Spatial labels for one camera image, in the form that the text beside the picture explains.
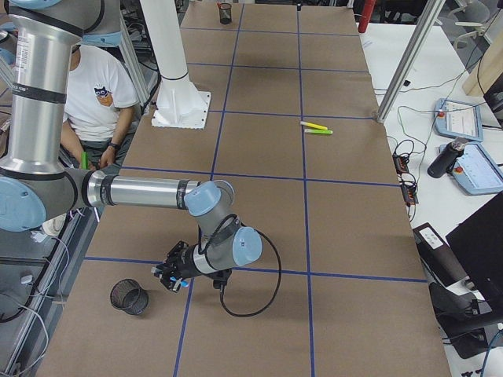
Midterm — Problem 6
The black mesh cup right side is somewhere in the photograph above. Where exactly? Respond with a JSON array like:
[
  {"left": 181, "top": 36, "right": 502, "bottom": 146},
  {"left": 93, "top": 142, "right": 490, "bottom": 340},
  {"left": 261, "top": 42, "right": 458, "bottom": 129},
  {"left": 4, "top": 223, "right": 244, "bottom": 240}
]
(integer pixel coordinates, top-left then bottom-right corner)
[{"left": 110, "top": 279, "right": 149, "bottom": 316}]

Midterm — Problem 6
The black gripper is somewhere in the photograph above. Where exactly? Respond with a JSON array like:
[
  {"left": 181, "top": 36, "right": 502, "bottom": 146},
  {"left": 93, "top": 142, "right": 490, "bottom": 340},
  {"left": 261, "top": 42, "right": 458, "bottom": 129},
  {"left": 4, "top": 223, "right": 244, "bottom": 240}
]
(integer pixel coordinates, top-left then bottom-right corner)
[{"left": 152, "top": 241, "right": 196, "bottom": 291}]

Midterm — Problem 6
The teach pendant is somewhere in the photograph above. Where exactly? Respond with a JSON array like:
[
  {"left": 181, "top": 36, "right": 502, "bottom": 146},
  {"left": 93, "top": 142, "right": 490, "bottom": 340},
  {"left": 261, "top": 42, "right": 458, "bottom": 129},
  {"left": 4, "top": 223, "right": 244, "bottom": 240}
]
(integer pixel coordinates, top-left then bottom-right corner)
[
  {"left": 434, "top": 98, "right": 483, "bottom": 142},
  {"left": 449, "top": 141, "right": 502, "bottom": 196}
]

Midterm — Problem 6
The orange black electronics box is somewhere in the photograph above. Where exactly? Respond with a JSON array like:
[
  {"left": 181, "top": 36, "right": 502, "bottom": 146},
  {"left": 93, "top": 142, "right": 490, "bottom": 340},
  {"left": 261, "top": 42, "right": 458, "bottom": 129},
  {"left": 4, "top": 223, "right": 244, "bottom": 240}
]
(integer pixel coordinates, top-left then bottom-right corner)
[{"left": 392, "top": 154, "right": 409, "bottom": 174}]

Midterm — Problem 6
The aluminium frame post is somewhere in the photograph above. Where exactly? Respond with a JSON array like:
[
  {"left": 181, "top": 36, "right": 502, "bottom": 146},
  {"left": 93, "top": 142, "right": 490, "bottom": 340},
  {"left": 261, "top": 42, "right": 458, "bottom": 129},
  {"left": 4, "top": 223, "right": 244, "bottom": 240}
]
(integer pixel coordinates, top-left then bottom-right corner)
[{"left": 376, "top": 0, "right": 445, "bottom": 123}]

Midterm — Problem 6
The black monitor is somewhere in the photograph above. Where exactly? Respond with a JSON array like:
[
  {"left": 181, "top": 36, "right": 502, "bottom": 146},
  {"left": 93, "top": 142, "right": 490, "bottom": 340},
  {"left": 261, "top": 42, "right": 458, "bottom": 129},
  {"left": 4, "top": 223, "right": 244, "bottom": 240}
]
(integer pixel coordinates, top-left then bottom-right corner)
[{"left": 446, "top": 193, "right": 502, "bottom": 309}]

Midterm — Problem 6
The black mesh cup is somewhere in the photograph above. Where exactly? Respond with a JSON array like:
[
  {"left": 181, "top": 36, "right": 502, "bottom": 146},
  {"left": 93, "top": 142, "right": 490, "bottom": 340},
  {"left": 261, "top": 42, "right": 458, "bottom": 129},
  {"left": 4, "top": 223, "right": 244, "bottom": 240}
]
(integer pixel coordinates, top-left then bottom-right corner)
[
  {"left": 110, "top": 279, "right": 149, "bottom": 316},
  {"left": 218, "top": 2, "right": 232, "bottom": 25}
]

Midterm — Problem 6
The blue marker pen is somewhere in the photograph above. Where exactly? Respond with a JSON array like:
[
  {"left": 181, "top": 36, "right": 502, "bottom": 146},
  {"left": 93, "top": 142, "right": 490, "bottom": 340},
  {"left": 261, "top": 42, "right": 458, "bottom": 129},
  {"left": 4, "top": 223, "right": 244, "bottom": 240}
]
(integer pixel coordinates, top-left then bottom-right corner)
[{"left": 170, "top": 276, "right": 189, "bottom": 287}]

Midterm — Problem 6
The black water bottle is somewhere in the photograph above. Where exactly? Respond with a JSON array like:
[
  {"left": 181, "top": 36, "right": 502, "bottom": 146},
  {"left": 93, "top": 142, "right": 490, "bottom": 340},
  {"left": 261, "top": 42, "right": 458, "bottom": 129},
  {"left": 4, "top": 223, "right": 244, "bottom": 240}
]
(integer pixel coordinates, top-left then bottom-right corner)
[{"left": 427, "top": 137, "right": 468, "bottom": 178}]

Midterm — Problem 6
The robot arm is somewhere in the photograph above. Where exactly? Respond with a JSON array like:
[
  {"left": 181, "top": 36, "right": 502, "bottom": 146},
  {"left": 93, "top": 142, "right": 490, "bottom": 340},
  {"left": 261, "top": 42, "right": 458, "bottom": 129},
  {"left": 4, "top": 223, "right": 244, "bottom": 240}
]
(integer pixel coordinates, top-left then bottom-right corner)
[{"left": 1, "top": 1, "right": 263, "bottom": 290}]

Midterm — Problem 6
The black mesh cup left side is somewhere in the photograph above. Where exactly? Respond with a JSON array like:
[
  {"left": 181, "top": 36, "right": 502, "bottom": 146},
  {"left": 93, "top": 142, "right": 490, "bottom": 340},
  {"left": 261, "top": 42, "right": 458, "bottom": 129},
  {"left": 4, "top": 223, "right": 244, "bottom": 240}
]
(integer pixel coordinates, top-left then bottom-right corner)
[{"left": 218, "top": 2, "right": 232, "bottom": 25}]

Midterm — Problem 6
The far teach pendant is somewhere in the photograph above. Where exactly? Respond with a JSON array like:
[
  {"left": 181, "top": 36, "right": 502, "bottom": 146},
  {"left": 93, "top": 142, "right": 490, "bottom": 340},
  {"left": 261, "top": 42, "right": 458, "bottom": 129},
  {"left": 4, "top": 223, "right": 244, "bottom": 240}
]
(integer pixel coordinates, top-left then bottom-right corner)
[{"left": 434, "top": 98, "right": 483, "bottom": 142}]

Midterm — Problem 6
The near teach pendant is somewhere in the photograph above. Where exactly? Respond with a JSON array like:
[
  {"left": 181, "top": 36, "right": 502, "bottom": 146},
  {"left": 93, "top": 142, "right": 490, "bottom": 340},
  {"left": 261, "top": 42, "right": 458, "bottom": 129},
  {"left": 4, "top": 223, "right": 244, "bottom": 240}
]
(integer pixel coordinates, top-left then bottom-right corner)
[{"left": 449, "top": 141, "right": 502, "bottom": 196}]

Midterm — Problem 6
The green marker pen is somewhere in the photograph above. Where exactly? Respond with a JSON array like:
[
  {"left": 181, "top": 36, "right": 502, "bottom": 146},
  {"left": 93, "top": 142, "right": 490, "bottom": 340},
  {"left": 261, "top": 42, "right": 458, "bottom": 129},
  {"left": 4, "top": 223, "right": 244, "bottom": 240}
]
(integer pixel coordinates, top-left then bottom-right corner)
[{"left": 304, "top": 129, "right": 333, "bottom": 135}]

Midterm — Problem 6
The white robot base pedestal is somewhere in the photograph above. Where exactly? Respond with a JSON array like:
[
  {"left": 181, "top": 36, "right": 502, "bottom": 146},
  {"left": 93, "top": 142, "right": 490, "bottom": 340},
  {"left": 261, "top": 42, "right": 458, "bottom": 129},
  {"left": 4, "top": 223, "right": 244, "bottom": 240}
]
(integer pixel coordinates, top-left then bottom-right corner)
[{"left": 141, "top": 0, "right": 211, "bottom": 130}]

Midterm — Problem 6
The green grabber tool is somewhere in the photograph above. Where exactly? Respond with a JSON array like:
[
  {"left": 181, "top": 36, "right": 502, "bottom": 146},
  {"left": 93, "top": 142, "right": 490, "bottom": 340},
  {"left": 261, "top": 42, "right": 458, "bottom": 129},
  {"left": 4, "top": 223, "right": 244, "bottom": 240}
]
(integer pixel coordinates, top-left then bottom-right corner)
[{"left": 80, "top": 152, "right": 89, "bottom": 170}]

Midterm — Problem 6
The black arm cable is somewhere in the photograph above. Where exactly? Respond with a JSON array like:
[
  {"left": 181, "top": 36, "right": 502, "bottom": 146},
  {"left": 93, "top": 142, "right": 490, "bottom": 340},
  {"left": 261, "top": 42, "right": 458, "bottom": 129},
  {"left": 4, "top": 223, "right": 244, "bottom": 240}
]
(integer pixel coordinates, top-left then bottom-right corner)
[{"left": 198, "top": 214, "right": 283, "bottom": 318}]

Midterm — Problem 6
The red fire extinguisher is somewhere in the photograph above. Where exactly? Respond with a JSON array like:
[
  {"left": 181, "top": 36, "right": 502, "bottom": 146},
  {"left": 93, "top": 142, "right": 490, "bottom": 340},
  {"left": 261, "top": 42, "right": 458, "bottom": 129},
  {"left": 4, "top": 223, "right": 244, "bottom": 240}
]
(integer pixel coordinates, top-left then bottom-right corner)
[{"left": 358, "top": 0, "right": 376, "bottom": 34}]

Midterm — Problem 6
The yellow marker pen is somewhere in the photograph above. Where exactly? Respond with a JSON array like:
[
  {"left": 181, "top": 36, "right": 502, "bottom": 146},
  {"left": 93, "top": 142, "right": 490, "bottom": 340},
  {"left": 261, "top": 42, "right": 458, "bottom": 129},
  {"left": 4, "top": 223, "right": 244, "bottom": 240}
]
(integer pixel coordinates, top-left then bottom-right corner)
[{"left": 299, "top": 121, "right": 328, "bottom": 130}]

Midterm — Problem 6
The seated person white shirt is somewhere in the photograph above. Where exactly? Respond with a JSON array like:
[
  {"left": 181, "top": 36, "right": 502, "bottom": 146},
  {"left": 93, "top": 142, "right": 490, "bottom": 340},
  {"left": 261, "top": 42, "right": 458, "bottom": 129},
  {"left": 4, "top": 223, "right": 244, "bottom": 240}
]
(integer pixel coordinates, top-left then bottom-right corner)
[{"left": 61, "top": 45, "right": 138, "bottom": 174}]

